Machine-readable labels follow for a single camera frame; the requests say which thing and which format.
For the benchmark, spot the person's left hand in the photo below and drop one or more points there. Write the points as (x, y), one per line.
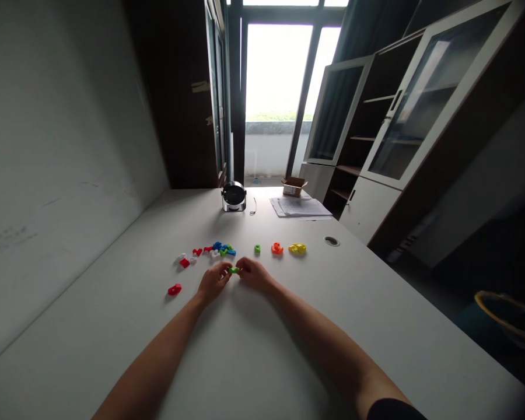
(211, 282)

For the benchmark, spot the person's right hand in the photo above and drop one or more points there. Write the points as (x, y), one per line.
(256, 272)

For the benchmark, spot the person's left fingers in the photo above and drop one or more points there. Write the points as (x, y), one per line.
(224, 268)

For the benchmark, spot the person's right fingers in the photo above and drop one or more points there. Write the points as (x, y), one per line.
(243, 265)

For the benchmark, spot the pile of mixed coloured blocks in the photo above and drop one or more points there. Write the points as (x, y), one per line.
(207, 253)

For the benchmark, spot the orange plastic block cluster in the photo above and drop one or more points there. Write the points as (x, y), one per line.
(277, 248)

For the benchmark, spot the red plastic block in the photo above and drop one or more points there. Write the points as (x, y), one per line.
(174, 289)

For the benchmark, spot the yellow plastic block cluster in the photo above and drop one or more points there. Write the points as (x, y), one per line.
(297, 249)

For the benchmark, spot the small black desk fan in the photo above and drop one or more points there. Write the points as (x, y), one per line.
(234, 196)

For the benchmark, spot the stack of white papers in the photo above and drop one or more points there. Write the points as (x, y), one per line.
(299, 206)

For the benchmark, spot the small open cardboard box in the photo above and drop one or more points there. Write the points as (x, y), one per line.
(294, 187)

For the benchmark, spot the dark wooden cabinet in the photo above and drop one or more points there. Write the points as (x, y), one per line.
(188, 94)

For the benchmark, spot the tall window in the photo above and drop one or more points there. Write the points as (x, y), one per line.
(284, 87)

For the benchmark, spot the glass door cabinet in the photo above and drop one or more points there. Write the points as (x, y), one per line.
(402, 127)

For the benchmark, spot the yellow rimmed dark bin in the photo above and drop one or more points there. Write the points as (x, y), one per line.
(507, 319)

